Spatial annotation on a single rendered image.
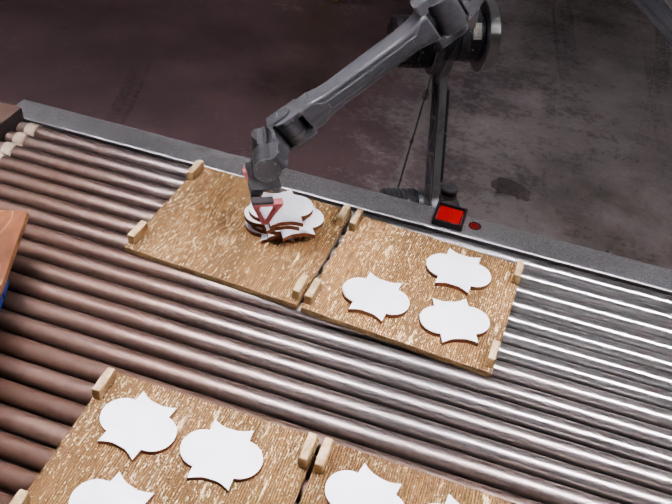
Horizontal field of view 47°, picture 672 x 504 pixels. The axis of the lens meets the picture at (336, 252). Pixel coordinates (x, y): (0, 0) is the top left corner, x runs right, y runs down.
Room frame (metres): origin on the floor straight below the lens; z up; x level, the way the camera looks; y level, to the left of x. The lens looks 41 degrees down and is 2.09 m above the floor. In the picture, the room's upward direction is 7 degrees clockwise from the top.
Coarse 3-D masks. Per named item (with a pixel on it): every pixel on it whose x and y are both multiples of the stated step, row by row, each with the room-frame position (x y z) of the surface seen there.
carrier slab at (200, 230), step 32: (192, 192) 1.47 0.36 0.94; (224, 192) 1.48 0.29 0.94; (160, 224) 1.33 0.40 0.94; (192, 224) 1.35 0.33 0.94; (224, 224) 1.36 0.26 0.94; (160, 256) 1.23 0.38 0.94; (192, 256) 1.24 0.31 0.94; (224, 256) 1.26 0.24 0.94; (256, 256) 1.27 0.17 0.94; (288, 256) 1.28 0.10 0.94; (320, 256) 1.30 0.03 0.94; (256, 288) 1.17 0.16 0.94; (288, 288) 1.18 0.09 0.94
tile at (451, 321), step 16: (432, 304) 1.19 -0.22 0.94; (448, 304) 1.18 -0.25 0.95; (464, 304) 1.19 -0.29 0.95; (432, 320) 1.13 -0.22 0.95; (448, 320) 1.13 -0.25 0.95; (464, 320) 1.14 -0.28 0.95; (480, 320) 1.15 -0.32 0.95; (448, 336) 1.09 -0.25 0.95; (464, 336) 1.10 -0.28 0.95; (480, 336) 1.11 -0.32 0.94
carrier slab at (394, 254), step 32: (384, 224) 1.44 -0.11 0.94; (352, 256) 1.31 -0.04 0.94; (384, 256) 1.32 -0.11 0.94; (416, 256) 1.34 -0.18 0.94; (480, 256) 1.37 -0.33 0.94; (416, 288) 1.23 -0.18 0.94; (448, 288) 1.24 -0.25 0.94; (512, 288) 1.27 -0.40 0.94; (352, 320) 1.11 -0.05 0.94; (384, 320) 1.12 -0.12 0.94; (416, 320) 1.13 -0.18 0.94; (416, 352) 1.06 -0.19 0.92; (448, 352) 1.06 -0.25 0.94; (480, 352) 1.07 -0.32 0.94
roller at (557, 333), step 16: (0, 176) 1.46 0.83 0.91; (16, 176) 1.46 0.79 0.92; (48, 192) 1.43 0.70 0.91; (64, 192) 1.43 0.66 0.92; (80, 192) 1.43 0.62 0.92; (96, 208) 1.40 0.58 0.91; (112, 208) 1.40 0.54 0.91; (128, 208) 1.40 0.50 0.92; (320, 272) 1.28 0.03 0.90; (512, 320) 1.19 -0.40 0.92; (528, 320) 1.19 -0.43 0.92; (544, 336) 1.17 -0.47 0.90; (560, 336) 1.16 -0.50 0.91; (576, 336) 1.16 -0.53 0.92; (592, 336) 1.17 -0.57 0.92; (608, 352) 1.14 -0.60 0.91; (624, 352) 1.14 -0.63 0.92; (640, 352) 1.14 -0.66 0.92; (656, 368) 1.12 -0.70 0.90
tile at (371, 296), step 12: (372, 276) 1.24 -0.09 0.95; (348, 288) 1.19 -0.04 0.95; (360, 288) 1.20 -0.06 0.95; (372, 288) 1.20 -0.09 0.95; (384, 288) 1.21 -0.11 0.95; (396, 288) 1.21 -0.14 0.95; (348, 300) 1.16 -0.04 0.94; (360, 300) 1.16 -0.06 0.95; (372, 300) 1.16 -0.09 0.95; (384, 300) 1.17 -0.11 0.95; (396, 300) 1.17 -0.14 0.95; (408, 300) 1.18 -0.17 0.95; (360, 312) 1.13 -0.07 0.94; (372, 312) 1.13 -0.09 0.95; (384, 312) 1.13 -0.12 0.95; (396, 312) 1.14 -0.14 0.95
